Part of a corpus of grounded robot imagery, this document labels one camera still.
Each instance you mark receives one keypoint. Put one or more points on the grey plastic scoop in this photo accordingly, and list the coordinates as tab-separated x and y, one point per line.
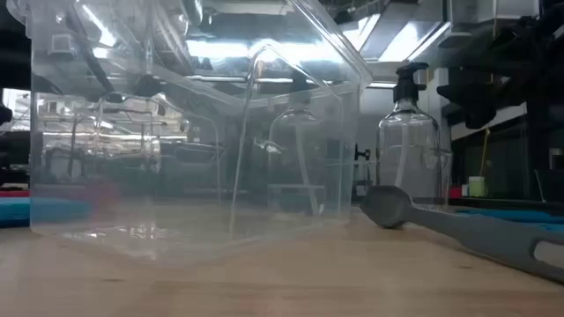
388	207

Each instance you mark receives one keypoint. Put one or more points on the long hanging ceiling lamp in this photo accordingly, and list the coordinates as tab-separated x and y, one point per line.
381	84

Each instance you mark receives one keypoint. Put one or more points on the deep clear plastic bin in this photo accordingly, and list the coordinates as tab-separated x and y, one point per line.
176	176

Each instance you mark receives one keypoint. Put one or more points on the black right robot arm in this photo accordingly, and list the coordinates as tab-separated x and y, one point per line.
542	66

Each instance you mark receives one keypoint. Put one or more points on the red cup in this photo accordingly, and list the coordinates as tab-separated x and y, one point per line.
456	192

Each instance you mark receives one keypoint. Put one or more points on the light green cup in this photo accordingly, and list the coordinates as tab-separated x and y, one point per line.
477	187

